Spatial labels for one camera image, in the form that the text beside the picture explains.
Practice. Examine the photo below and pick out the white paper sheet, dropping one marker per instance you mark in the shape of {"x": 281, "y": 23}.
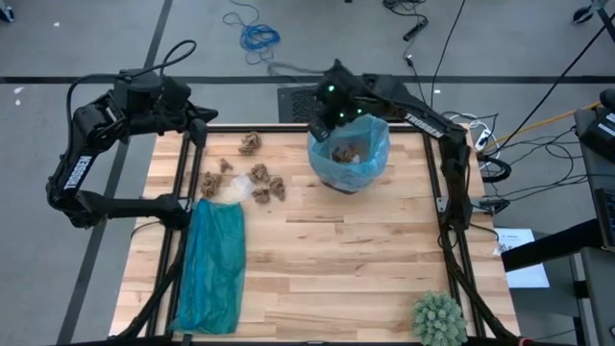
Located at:
{"x": 516, "y": 238}

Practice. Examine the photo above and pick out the black power strip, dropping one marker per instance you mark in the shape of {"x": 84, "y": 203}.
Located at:
{"x": 415, "y": 30}

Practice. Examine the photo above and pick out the green spiky artificial plant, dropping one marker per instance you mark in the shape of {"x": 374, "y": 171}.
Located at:
{"x": 439, "y": 319}

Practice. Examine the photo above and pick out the black desk device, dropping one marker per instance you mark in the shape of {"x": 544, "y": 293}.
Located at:
{"x": 598, "y": 137}

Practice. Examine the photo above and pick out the teal green trash bag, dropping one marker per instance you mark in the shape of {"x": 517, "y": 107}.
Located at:
{"x": 214, "y": 269}

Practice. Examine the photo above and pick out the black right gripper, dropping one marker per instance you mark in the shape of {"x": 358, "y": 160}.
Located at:
{"x": 336, "y": 108}

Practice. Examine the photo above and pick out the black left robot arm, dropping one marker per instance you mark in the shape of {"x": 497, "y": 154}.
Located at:
{"x": 77, "y": 173}

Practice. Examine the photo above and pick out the black tripod foot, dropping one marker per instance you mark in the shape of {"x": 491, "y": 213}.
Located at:
{"x": 583, "y": 14}

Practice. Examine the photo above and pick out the black padded bar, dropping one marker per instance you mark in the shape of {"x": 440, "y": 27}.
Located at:
{"x": 552, "y": 245}

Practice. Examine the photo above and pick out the grey side desk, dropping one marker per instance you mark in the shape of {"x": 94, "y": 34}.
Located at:
{"x": 600, "y": 288}

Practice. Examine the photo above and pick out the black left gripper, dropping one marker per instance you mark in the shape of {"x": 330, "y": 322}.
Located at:
{"x": 180, "y": 110}

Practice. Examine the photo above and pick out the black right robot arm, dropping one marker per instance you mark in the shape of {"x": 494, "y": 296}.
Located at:
{"x": 427, "y": 127}

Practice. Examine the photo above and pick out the small brown paper ball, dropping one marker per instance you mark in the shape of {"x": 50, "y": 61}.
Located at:
{"x": 226, "y": 165}

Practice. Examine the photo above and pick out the white power strip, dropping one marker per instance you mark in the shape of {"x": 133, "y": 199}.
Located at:
{"x": 483, "y": 139}

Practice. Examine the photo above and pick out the clear plastic wrapper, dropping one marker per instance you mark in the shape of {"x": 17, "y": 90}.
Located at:
{"x": 238, "y": 187}

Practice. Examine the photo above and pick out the light blue trash bag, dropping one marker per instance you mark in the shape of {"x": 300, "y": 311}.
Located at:
{"x": 370, "y": 158}

